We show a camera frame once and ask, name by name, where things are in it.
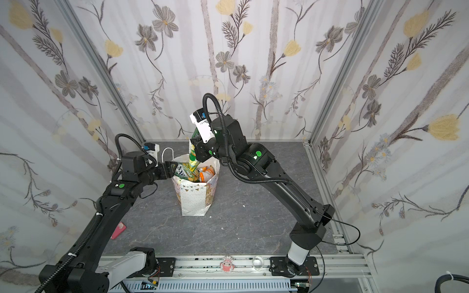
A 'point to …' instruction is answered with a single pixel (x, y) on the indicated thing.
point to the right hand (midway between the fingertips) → (190, 134)
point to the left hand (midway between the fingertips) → (169, 158)
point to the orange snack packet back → (205, 173)
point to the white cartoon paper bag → (195, 198)
